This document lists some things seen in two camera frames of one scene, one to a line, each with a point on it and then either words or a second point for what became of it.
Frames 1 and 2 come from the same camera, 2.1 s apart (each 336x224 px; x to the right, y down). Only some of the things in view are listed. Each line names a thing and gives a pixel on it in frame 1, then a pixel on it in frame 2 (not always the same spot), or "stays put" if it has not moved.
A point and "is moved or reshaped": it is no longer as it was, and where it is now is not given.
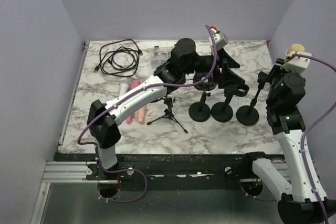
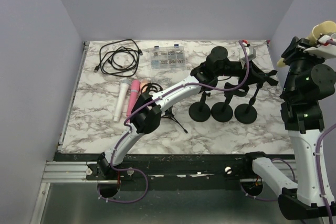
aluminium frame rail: [66, 171] stays put
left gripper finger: [228, 77] → [260, 81]
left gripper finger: [231, 62] → [259, 73]
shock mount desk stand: [200, 111] stays put
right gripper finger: [279, 61] → [289, 49]
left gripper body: [218, 73] → [237, 71]
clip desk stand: [222, 112] stays put
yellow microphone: [294, 48] is moved or reshaped
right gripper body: [276, 75] → [300, 57]
